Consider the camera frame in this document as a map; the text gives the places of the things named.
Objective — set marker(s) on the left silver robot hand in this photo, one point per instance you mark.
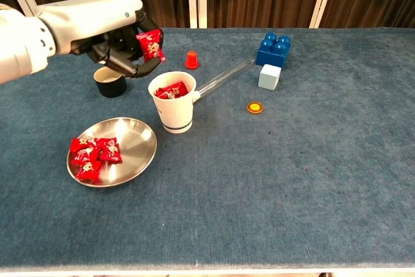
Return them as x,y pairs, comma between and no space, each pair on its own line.
90,24

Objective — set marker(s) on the red candy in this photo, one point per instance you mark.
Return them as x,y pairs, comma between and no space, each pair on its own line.
172,89
85,156
110,150
150,46
79,144
88,170

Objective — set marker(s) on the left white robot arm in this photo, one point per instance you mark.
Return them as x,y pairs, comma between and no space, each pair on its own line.
19,46

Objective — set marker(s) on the small black paper cup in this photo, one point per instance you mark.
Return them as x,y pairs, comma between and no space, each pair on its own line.
111,90

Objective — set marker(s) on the red small cone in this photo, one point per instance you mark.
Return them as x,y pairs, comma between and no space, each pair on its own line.
192,61

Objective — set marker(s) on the white paper cup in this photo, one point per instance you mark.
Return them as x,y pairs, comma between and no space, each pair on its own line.
176,115

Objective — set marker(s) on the round steel plate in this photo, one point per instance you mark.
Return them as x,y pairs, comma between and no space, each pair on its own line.
136,147

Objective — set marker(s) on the clear glass test tube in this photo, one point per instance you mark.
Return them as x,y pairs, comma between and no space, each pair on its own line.
227,74

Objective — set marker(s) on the orange round disc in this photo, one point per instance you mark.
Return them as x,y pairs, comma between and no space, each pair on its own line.
255,107

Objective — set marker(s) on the dark blue building block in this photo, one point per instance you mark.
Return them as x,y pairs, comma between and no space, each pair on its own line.
272,56

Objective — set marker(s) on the light blue cube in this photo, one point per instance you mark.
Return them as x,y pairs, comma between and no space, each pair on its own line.
269,77

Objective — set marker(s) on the blue table cloth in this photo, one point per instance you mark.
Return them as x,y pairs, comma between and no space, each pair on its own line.
291,176

